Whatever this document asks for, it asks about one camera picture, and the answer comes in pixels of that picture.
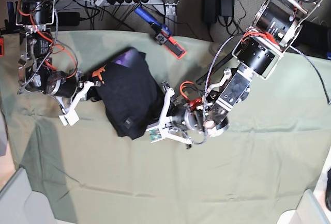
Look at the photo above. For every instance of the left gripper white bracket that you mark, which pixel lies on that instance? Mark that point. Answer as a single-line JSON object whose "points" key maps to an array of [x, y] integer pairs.
{"points": [[175, 118]]}

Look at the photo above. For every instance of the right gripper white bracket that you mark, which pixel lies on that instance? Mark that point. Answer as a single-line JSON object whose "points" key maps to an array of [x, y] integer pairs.
{"points": [[83, 88]]}

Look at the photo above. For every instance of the black T-shirt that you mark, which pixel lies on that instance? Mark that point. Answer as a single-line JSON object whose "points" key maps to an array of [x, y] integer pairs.
{"points": [[132, 97]]}

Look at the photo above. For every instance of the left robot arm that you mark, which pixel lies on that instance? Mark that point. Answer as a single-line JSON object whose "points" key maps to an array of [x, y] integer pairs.
{"points": [[272, 32]]}

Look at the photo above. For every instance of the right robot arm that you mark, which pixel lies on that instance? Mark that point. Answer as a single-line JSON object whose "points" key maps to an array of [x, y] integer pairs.
{"points": [[35, 69]]}

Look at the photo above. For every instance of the blue orange bar clamp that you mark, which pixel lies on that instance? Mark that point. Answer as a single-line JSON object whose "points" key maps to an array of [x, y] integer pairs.
{"points": [[162, 34]]}

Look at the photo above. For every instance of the blue clamp at left edge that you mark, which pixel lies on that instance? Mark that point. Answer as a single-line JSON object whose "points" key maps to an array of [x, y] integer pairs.
{"points": [[10, 22]]}

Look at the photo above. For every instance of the light green table cloth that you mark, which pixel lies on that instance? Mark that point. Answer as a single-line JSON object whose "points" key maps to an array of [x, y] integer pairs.
{"points": [[273, 151]]}

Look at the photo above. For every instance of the grey bin left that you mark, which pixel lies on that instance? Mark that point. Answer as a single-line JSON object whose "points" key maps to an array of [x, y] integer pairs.
{"points": [[20, 204]]}

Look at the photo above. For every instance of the black power adapter left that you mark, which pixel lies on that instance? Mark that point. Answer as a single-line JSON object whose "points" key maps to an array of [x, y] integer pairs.
{"points": [[209, 11]]}

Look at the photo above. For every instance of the white bin right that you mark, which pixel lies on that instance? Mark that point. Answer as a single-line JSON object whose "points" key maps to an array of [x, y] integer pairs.
{"points": [[312, 208]]}

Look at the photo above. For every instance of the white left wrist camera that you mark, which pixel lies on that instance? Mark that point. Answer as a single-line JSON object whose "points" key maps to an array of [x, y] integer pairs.
{"points": [[155, 135]]}

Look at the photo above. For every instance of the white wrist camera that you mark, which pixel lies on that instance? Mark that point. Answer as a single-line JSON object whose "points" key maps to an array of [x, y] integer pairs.
{"points": [[155, 135], [69, 118]]}

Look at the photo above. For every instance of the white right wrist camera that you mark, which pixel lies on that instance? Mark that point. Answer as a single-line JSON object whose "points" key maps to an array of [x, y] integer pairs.
{"points": [[69, 118]]}

